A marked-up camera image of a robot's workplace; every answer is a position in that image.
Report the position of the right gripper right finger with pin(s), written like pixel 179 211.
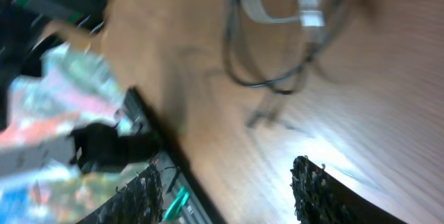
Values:
pixel 322 199

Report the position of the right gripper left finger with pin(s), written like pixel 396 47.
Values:
pixel 137 202

